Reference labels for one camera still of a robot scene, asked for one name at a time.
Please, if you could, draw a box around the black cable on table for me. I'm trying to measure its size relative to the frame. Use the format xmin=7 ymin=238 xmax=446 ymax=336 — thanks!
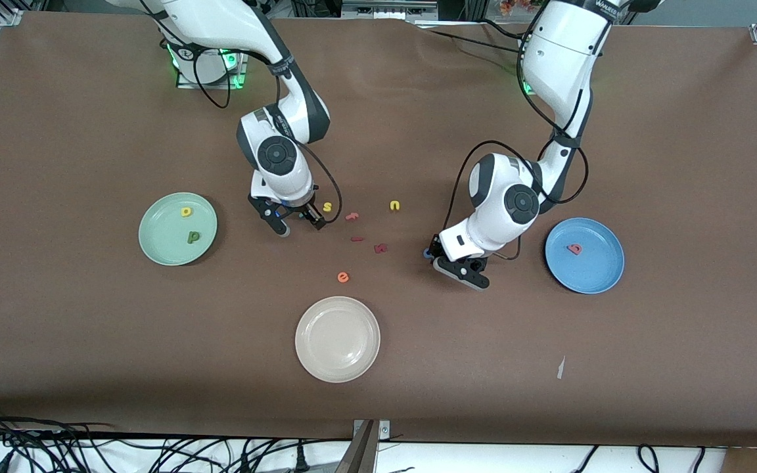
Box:
xmin=477 ymin=18 xmax=530 ymax=41
xmin=428 ymin=30 xmax=525 ymax=56

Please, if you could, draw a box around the pale green plate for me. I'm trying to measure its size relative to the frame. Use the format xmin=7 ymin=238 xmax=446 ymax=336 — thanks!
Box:
xmin=139 ymin=192 xmax=218 ymax=267

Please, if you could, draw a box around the metal table edge bracket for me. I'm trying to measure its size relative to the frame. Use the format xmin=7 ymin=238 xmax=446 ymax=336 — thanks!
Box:
xmin=352 ymin=419 xmax=391 ymax=442

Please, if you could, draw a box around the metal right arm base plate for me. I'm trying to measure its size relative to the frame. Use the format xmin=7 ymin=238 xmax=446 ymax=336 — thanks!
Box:
xmin=177 ymin=46 xmax=249 ymax=89

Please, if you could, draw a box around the brown table cover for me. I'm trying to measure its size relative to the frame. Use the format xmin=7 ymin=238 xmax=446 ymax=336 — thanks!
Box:
xmin=0 ymin=10 xmax=757 ymax=447

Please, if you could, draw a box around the beige plate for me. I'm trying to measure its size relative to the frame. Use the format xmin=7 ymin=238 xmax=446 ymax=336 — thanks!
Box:
xmin=294 ymin=296 xmax=381 ymax=384

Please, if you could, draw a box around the short black right arm cable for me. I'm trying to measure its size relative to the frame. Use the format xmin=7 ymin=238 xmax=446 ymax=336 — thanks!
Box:
xmin=278 ymin=56 xmax=343 ymax=224

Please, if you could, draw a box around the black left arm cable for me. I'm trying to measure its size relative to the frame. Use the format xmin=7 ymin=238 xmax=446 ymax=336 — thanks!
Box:
xmin=444 ymin=23 xmax=589 ymax=260

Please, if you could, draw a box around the long black right arm cable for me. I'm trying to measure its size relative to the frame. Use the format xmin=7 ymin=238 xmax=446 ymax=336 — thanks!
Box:
xmin=139 ymin=0 xmax=231 ymax=109

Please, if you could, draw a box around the bundle of black floor cables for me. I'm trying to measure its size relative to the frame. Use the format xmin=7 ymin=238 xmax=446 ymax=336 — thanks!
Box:
xmin=0 ymin=406 xmax=353 ymax=473

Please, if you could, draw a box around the blue plate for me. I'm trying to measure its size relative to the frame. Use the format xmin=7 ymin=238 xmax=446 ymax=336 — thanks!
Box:
xmin=545 ymin=217 xmax=625 ymax=294

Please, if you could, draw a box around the grey power strip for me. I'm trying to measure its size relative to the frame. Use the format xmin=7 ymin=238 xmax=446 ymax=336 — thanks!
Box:
xmin=342 ymin=0 xmax=438 ymax=20

